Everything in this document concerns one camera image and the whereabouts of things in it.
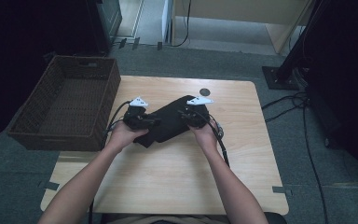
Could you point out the black round table grommet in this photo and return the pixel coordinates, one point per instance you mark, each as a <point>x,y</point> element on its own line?
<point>204,92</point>

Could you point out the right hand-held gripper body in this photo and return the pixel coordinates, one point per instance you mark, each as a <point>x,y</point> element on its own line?
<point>199,116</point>

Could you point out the person's left hand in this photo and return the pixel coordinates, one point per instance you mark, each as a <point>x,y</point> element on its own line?
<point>122,137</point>

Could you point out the white board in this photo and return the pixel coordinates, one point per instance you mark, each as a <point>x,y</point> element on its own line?
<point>167,18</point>

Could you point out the black metal stand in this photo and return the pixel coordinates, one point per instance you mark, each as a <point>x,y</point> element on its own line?
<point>279,77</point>

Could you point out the brown wicker basket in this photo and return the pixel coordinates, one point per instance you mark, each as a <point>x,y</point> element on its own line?
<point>71,102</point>

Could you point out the black pants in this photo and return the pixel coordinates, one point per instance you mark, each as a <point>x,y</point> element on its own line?
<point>167,121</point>

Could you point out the dark curtain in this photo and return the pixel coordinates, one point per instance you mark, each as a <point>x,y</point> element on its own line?
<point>12,31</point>
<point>354,77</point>

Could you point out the light wooden cabinet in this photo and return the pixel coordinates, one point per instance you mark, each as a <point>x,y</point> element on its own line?
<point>230,9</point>

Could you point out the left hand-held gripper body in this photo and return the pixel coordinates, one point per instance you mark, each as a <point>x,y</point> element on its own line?
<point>135,119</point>

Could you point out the black chair armrest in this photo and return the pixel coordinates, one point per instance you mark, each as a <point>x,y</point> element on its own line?
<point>276,218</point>

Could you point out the dark cabinet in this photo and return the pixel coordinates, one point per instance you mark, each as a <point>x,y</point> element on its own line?
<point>105,25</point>

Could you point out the person's beige clothing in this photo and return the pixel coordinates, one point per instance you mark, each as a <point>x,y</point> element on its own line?
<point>152,220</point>

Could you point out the person's right hand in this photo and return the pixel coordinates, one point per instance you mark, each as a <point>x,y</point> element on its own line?
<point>206,138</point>

